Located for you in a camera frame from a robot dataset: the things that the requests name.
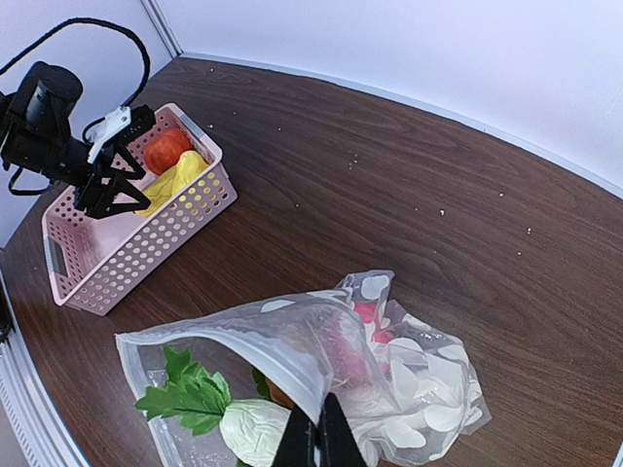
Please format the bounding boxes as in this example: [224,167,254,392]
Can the white wrinkled cabbage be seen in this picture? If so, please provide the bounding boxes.
[135,345,291,466]

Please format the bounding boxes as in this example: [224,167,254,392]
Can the red apple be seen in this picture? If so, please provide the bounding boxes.
[330,299,396,389]

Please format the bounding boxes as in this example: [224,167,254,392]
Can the black left camera cable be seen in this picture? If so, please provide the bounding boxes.
[0,17,152,108]

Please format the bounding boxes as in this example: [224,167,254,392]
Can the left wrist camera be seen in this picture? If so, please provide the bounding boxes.
[84,105,156,164]

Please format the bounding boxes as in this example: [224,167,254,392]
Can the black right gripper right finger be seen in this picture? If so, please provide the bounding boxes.
[318,393,366,467]

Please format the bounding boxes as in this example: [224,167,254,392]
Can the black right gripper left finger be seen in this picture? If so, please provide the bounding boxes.
[272,408,315,467]

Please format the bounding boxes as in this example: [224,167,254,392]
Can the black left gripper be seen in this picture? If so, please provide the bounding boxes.
[48,140,151,218]

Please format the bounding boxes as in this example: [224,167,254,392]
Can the clear zip top bag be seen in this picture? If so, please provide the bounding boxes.
[116,270,491,466]

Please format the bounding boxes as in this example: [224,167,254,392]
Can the aluminium front rail frame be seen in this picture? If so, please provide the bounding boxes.
[1,283,89,466]

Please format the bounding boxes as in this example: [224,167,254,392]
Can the pink perforated plastic basket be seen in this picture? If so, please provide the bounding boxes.
[41,102,239,317]

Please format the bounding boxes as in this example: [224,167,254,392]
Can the left aluminium corner post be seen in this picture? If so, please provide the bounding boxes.
[140,0,184,58]

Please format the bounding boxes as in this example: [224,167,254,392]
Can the orange pumpkin with leaf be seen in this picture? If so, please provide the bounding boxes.
[143,129,194,175]

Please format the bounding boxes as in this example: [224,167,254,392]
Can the brown potato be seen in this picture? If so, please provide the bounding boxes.
[266,378,295,410]

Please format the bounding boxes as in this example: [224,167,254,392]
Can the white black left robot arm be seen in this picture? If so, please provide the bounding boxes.
[1,61,156,220]

